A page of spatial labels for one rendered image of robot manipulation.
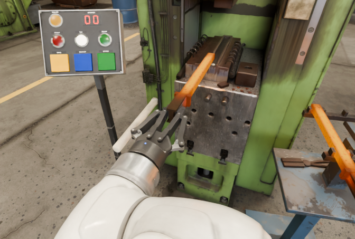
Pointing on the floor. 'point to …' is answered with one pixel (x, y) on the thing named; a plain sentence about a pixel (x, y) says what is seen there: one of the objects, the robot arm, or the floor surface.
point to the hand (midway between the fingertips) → (177, 107)
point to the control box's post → (106, 109)
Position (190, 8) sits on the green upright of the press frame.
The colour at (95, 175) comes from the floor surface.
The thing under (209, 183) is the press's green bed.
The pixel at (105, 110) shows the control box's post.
